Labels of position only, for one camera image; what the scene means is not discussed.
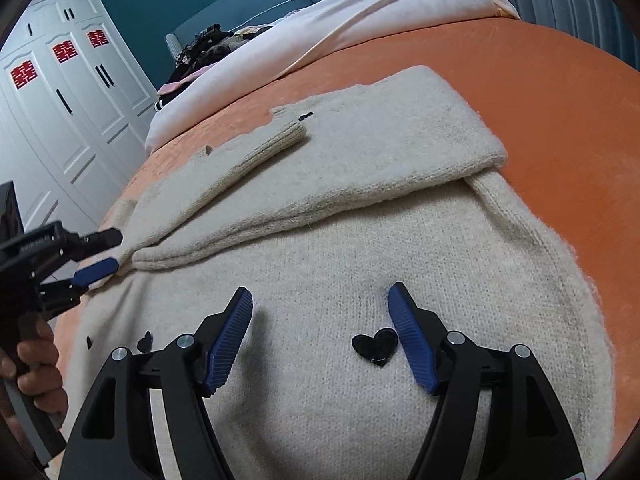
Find cream knit sweater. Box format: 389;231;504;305
65;66;614;479

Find dark clothes pile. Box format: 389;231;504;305
154;24;271;112

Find person's left hand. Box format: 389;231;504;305
1;318;68;419

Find white wardrobe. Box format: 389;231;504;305
1;0;155;234

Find orange bed cover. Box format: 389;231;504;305
52;14;640;461

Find white pink duvet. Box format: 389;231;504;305
145;0;520;153

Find grey blue curtain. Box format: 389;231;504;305
509;0;639;68

